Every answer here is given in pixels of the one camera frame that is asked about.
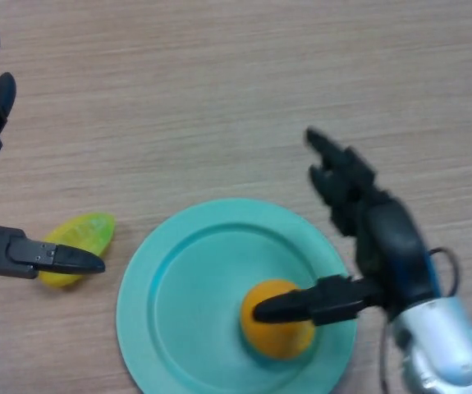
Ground yellow pear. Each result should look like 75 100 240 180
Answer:
239 279 315 361

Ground yellow-green starfruit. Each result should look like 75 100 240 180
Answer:
38 212 117 288

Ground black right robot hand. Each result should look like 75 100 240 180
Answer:
252 126 440 328

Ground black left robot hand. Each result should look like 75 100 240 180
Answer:
0 21 107 280

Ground turquoise round plate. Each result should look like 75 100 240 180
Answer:
115 198 358 394

